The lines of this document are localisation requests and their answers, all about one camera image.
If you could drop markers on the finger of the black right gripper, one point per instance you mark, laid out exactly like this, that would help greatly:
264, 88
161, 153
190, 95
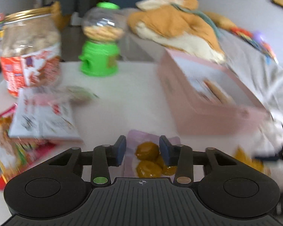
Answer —
276, 157

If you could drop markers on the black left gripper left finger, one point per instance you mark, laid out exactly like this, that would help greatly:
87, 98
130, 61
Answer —
105, 156

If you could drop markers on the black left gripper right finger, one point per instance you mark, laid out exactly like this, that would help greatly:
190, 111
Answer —
180, 156

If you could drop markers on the pink pouch of brown candies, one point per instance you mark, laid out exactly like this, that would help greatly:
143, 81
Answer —
143, 158

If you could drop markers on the yellow snack packet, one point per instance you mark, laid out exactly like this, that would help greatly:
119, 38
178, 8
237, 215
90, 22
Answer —
241, 156

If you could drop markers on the white snack packet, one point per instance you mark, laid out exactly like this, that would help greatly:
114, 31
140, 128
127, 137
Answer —
43, 115

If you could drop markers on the pink cardboard box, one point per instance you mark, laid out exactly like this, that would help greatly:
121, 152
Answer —
206, 98

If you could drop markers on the small green-brown snack packet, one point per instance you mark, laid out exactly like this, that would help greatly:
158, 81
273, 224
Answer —
77, 94

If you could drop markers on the grey sofa cover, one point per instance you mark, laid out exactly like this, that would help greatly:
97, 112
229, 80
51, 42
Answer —
265, 81

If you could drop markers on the red snack packet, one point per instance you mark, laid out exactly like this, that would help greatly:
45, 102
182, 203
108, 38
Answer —
17, 156

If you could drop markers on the colourful toy pile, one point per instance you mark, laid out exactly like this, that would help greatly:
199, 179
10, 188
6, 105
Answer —
256, 40

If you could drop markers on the green gumball dispenser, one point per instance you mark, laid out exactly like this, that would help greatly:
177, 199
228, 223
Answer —
100, 51

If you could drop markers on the orange and cream blanket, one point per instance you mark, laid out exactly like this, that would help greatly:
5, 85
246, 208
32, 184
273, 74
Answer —
178, 25

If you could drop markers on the plastic jar of biscuits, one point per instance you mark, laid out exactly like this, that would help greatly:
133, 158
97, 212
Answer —
30, 50

